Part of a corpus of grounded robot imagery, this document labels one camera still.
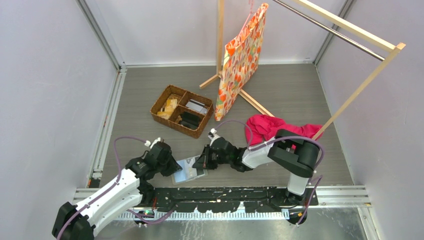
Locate white card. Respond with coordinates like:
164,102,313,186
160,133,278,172
180,155,199,169

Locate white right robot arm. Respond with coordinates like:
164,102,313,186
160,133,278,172
192,129,324,205

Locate black VIP cards in basket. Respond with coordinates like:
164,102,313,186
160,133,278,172
178,111,202,130

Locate floral orange paper bag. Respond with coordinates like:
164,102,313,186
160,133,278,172
214,2,269,121

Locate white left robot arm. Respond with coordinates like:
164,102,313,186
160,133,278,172
52,138,182,240

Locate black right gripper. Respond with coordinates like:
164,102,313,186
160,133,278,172
194,144,232,170

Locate white VIP cards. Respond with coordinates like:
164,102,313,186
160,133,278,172
185,99,208,115

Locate wooden clothes rack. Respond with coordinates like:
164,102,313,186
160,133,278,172
199,0,406,140

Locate brown woven divided basket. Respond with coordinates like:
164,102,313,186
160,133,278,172
150,85,214,139

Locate pink cloth garment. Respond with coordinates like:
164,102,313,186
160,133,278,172
245,114,322,146

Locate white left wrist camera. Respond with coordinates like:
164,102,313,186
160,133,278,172
144,137,164,149

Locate gold VIP cards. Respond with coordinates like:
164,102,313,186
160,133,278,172
157,98,179,120

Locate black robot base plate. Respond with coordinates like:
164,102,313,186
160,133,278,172
136,186,319,213

